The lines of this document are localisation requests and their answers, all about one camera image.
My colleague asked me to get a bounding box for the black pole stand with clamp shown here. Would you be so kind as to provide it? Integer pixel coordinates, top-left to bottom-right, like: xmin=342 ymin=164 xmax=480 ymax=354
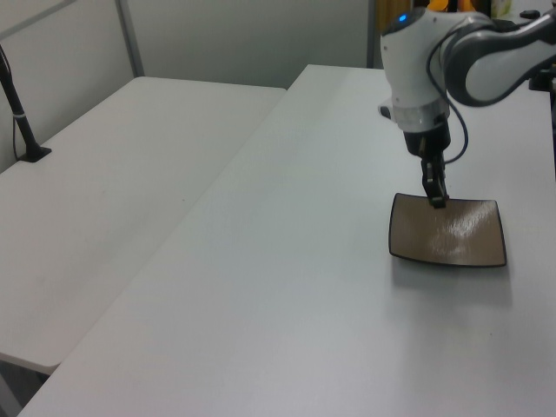
xmin=0 ymin=43 xmax=53 ymax=164

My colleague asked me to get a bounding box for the grey metal partition post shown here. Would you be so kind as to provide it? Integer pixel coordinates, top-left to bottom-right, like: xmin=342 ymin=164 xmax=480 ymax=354
xmin=366 ymin=0 xmax=380 ymax=70
xmin=114 ymin=0 xmax=145 ymax=80

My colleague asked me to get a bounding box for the square brown ceramic plate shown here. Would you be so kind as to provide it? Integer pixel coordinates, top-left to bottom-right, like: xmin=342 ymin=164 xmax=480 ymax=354
xmin=387 ymin=192 xmax=508 ymax=268

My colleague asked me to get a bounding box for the white side table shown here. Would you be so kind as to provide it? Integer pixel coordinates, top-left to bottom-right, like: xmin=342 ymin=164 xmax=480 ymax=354
xmin=0 ymin=76 xmax=288 ymax=375

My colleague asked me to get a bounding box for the black clamp mount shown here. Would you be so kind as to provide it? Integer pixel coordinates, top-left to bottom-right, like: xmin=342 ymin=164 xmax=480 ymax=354
xmin=526 ymin=59 xmax=556 ymax=92

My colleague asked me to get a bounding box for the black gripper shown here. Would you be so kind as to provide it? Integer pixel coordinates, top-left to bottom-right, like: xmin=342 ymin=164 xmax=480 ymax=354
xmin=401 ymin=123 xmax=453 ymax=205

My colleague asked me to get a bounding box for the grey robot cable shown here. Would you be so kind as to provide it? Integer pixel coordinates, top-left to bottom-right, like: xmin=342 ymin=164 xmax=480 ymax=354
xmin=425 ymin=19 xmax=471 ymax=165

